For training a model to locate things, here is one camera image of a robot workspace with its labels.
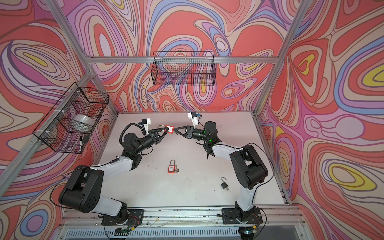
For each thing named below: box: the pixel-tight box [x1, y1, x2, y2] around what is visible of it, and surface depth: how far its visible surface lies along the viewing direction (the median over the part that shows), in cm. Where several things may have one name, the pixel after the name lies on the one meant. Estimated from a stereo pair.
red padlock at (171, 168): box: [167, 159, 176, 174], surface depth 90 cm
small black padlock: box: [220, 176, 228, 189], surface depth 86 cm
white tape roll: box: [70, 114, 95, 133], surface depth 74 cm
